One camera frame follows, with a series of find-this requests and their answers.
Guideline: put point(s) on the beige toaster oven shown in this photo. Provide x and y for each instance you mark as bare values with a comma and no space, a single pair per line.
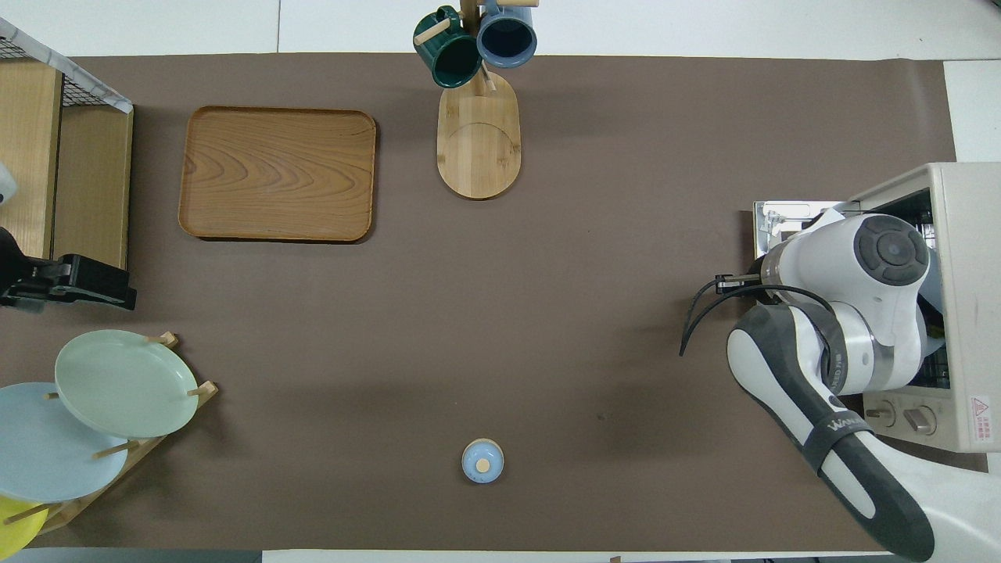
974,313

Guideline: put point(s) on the silver oven knob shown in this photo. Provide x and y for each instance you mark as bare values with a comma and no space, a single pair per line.
884,414
920,421

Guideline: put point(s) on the glass oven door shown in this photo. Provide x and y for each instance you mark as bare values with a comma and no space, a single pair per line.
782,223

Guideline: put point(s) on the white cup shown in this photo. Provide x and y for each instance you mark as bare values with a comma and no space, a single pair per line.
5,186

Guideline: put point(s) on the wooden plate rack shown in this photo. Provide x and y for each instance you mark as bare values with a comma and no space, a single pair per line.
148,450

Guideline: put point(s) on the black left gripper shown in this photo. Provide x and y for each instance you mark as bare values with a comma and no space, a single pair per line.
39,285

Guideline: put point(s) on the red warning sticker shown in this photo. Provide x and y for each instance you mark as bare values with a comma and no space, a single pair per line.
981,421

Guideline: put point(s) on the blue mug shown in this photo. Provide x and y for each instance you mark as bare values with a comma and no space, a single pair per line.
507,39

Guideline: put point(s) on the dark green mug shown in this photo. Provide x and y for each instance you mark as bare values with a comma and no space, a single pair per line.
450,59

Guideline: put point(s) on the small blue lidded jar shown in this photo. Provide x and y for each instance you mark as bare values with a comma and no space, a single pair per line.
482,461

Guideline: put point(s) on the wooden mug tree stand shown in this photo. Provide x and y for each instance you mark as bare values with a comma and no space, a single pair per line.
478,141

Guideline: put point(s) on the yellow plate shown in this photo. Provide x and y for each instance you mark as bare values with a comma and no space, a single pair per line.
16,532

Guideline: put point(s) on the brown table mat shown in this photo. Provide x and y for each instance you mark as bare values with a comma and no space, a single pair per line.
586,313

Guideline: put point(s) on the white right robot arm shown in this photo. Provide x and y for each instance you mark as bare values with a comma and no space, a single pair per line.
860,313

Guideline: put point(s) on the wooden serving tray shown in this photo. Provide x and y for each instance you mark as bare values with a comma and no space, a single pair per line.
278,173

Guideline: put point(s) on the light blue plate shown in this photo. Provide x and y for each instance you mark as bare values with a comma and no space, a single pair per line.
39,453

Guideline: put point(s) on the pale green plate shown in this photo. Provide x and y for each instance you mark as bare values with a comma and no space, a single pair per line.
125,383

